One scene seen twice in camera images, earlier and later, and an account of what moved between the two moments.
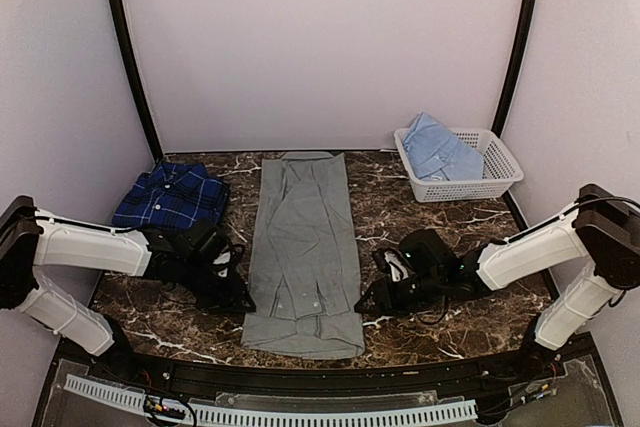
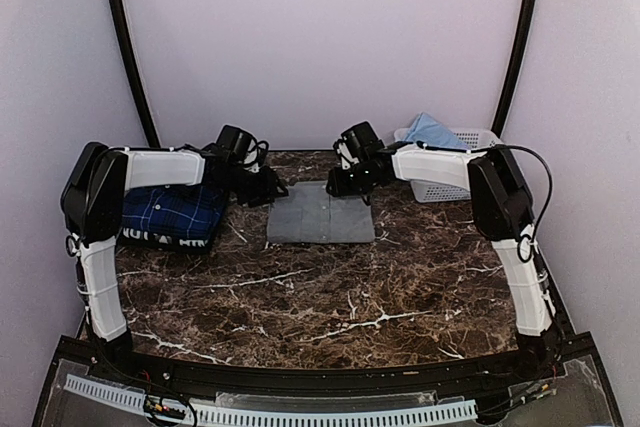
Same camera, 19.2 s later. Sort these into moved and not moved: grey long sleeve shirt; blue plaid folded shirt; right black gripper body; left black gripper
Moved: left black gripper; right black gripper body; grey long sleeve shirt
Not moved: blue plaid folded shirt
